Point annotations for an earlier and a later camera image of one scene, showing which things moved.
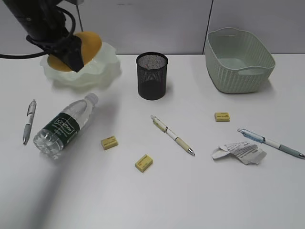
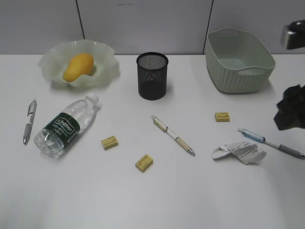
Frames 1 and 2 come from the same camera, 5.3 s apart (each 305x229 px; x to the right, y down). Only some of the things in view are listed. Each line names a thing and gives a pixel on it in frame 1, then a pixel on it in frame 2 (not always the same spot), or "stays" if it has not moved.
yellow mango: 91,46 → 79,64
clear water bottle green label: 51,139 stays
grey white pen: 30,113 stays
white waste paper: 247,153 stays
